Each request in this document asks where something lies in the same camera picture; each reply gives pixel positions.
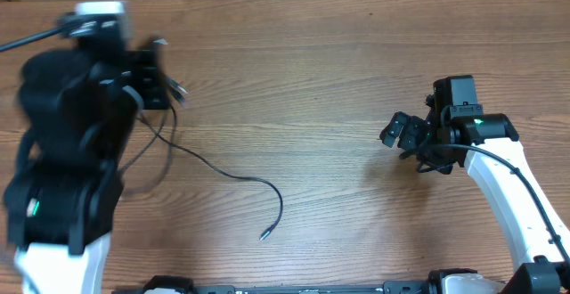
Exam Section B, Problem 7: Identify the long braided black cable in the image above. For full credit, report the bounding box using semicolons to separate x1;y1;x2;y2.
137;113;285;242

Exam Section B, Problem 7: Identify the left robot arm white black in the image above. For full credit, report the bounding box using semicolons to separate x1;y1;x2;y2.
3;37;170;293

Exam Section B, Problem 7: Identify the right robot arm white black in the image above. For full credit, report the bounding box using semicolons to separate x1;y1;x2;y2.
379;75;569;293

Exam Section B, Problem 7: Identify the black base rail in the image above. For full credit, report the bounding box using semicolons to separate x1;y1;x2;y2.
110;266;570;294

